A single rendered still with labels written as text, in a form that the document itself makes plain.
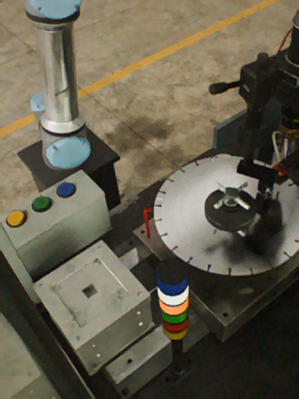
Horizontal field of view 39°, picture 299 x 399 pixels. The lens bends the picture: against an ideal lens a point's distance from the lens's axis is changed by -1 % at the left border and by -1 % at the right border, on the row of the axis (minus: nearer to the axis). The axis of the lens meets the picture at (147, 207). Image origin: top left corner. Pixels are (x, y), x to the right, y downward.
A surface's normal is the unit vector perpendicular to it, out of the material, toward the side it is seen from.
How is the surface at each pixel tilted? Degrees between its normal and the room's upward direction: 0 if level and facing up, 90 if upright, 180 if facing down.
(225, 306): 0
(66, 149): 98
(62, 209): 0
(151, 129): 0
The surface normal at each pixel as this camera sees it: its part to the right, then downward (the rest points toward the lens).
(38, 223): -0.08, -0.64
